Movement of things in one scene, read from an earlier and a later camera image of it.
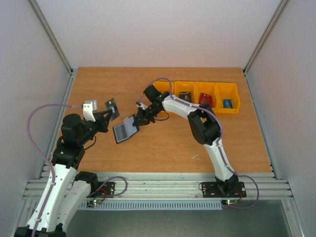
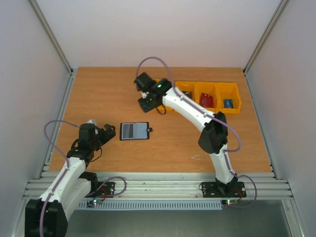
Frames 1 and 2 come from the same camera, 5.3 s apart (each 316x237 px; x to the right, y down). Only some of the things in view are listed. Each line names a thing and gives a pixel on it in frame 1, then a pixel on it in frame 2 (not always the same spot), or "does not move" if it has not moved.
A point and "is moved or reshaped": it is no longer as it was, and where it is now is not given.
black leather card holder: [125, 130] is moved or reshaped
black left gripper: [103, 121] → [112, 133]
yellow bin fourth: [227, 91] does not move
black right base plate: [221, 189] does not move
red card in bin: [205, 98] does not move
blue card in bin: [227, 103] does not move
